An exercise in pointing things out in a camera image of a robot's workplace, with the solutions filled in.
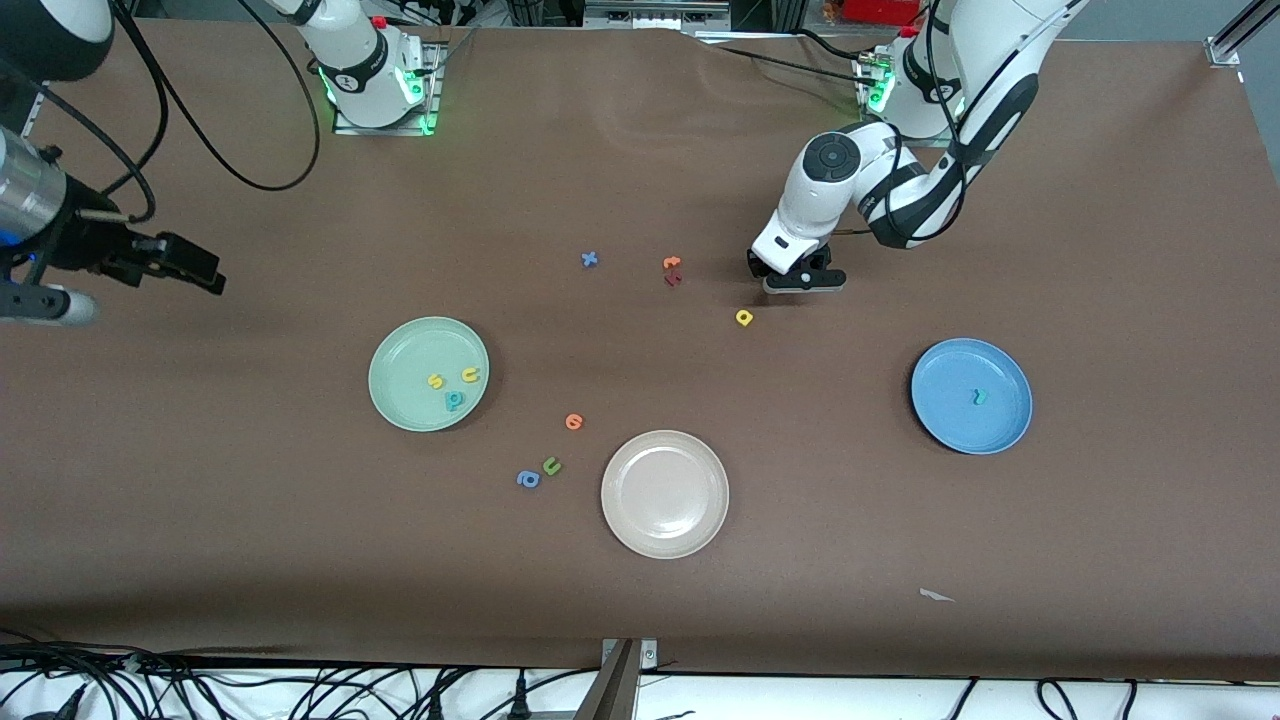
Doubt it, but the green plate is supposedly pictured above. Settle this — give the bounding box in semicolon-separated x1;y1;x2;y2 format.
368;317;491;433

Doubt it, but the thick black floor cable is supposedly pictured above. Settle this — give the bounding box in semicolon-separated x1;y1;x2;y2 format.
0;630;201;691

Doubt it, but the red box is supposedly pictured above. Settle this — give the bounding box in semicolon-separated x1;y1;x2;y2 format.
843;0;926;26

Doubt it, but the blue plate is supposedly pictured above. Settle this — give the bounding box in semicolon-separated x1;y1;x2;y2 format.
910;337;1033;456

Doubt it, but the thin black table cable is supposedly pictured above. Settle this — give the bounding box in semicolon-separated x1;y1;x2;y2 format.
795;28;879;61
715;45;869;83

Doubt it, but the beige plate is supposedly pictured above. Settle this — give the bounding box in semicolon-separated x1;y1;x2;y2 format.
601;430;730;560

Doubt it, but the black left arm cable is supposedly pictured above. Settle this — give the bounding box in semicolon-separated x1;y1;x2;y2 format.
840;0;1086;241

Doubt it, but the silver aluminium rail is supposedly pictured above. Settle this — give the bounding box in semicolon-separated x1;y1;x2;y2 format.
583;0;733;33

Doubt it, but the silver aluminium corner profile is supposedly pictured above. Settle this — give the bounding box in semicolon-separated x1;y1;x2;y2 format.
1205;0;1280;69
18;85;49;151

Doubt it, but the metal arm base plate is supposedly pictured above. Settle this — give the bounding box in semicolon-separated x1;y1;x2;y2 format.
333;40;446;136
860;55;966;149

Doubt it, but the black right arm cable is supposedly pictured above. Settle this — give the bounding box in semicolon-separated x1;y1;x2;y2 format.
30;0;323;226

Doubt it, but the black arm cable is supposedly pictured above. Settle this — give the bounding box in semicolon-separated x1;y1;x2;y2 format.
840;0;1086;241
30;0;323;226

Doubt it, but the metal table edge bracket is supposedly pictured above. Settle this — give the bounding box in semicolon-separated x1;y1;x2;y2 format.
575;638;659;720

